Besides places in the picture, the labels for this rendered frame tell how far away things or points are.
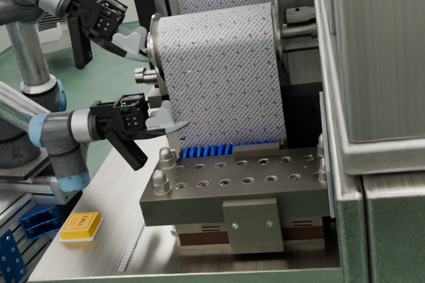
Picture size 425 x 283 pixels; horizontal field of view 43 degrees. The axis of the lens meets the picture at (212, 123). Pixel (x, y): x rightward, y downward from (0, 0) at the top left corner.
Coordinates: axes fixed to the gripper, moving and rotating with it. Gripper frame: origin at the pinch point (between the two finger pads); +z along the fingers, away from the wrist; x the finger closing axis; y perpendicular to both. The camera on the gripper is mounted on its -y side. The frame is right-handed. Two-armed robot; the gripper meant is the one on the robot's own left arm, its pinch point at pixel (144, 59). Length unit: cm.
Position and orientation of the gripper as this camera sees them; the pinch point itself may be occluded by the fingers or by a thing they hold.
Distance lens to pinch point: 118.1
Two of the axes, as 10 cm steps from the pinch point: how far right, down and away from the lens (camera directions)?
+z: 8.6, 5.0, 1.1
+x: 1.4, -4.4, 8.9
